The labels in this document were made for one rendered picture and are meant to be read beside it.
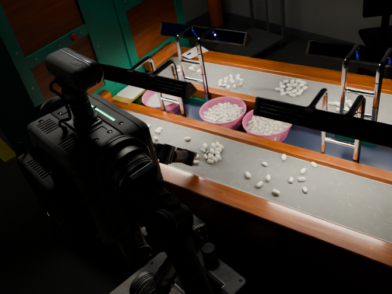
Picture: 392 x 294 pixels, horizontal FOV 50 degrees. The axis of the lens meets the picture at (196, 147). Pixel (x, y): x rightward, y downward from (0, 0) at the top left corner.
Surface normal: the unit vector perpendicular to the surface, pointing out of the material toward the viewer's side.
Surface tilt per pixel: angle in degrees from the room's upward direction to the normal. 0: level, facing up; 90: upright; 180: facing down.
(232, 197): 0
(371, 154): 0
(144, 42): 90
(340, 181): 0
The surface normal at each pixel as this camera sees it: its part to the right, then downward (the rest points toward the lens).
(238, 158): -0.16, -0.77
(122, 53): 0.81, 0.26
